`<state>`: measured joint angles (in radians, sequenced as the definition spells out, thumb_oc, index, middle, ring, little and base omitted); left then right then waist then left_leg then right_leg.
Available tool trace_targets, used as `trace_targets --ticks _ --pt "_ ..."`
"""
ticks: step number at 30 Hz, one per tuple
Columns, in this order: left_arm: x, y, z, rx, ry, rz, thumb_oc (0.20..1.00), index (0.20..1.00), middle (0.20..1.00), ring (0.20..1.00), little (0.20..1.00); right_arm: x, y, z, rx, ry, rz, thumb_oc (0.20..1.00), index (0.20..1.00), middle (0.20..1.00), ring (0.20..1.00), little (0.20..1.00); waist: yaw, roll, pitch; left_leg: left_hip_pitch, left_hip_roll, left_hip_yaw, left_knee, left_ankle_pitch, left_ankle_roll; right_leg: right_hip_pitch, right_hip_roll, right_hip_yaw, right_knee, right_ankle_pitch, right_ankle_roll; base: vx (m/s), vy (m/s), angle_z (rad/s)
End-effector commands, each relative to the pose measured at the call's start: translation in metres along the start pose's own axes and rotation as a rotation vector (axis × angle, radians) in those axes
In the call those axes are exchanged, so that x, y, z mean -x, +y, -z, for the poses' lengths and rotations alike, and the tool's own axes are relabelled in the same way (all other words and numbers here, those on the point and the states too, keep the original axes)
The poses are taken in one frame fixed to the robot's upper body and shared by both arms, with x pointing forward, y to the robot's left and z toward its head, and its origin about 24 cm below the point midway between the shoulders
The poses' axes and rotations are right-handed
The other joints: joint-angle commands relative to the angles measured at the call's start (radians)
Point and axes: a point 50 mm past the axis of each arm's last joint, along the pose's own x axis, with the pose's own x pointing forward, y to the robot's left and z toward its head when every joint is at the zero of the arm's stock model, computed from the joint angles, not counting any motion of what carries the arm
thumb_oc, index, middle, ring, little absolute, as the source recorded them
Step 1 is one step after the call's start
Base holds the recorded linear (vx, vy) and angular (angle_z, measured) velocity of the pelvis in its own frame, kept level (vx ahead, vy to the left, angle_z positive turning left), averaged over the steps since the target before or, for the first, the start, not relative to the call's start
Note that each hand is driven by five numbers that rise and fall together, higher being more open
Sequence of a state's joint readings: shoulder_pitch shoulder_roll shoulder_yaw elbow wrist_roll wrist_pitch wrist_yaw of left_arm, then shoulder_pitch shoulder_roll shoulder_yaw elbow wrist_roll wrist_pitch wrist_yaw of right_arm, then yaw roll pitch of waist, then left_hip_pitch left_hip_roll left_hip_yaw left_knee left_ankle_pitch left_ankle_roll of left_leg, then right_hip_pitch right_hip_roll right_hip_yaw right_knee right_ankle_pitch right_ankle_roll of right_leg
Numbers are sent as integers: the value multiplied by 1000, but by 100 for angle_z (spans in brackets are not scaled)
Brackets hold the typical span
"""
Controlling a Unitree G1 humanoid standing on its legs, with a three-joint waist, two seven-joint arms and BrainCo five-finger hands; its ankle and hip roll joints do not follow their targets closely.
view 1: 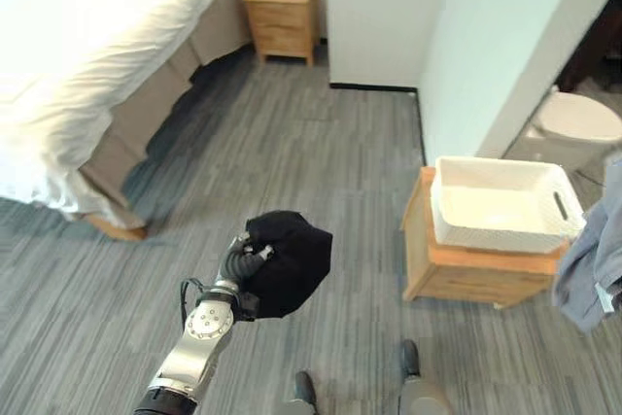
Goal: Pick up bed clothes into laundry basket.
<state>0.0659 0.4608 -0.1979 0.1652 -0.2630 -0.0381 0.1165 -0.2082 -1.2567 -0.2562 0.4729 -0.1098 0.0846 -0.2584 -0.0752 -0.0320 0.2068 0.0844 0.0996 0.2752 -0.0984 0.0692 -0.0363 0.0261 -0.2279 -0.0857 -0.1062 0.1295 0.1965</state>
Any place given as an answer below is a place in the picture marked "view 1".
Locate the dark robot foot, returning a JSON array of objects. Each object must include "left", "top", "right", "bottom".
[
  {"left": 294, "top": 370, "right": 320, "bottom": 405},
  {"left": 398, "top": 338, "right": 423, "bottom": 378}
]

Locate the wooden nightstand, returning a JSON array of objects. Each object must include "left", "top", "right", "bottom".
[{"left": 241, "top": 0, "right": 323, "bottom": 68}]

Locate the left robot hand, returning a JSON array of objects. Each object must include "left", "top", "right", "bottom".
[{"left": 216, "top": 233, "right": 277, "bottom": 286}]

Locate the dark right robot foot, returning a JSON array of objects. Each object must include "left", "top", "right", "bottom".
[{"left": 398, "top": 338, "right": 423, "bottom": 378}]

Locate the wooden bed frame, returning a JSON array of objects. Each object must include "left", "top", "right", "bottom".
[{"left": 80, "top": 210, "right": 150, "bottom": 243}]

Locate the black baseboard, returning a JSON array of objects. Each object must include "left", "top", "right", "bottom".
[{"left": 328, "top": 81, "right": 430, "bottom": 167}]

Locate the low wooden cabinet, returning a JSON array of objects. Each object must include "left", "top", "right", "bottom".
[{"left": 400, "top": 165, "right": 570, "bottom": 310}]

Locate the white toilet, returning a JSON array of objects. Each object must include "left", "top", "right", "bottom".
[{"left": 533, "top": 85, "right": 622, "bottom": 174}]

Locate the grey garment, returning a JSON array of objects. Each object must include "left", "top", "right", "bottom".
[{"left": 552, "top": 152, "right": 622, "bottom": 336}]

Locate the white laundry basket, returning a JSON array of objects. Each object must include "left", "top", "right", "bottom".
[{"left": 429, "top": 156, "right": 588, "bottom": 256}]

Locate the silver right robot leg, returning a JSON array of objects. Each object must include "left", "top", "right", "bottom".
[{"left": 397, "top": 373, "right": 454, "bottom": 415}]

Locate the silver robot leg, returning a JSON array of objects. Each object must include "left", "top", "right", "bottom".
[
  {"left": 284, "top": 398, "right": 320, "bottom": 415},
  {"left": 397, "top": 373, "right": 454, "bottom": 415}
]

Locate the black garment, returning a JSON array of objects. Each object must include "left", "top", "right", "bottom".
[{"left": 240, "top": 210, "right": 335, "bottom": 323}]

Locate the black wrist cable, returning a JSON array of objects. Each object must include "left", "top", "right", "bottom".
[{"left": 179, "top": 278, "right": 216, "bottom": 334}]

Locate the beige bed skirt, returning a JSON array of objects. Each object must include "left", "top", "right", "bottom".
[{"left": 76, "top": 0, "right": 255, "bottom": 237}]

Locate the white duvet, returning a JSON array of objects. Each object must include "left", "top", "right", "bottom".
[{"left": 0, "top": 0, "right": 228, "bottom": 225}]

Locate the dark left robot foot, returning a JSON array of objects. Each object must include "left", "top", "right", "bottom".
[{"left": 294, "top": 370, "right": 320, "bottom": 405}]

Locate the silver left robot leg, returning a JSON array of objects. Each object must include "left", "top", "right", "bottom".
[{"left": 284, "top": 398, "right": 320, "bottom": 415}]

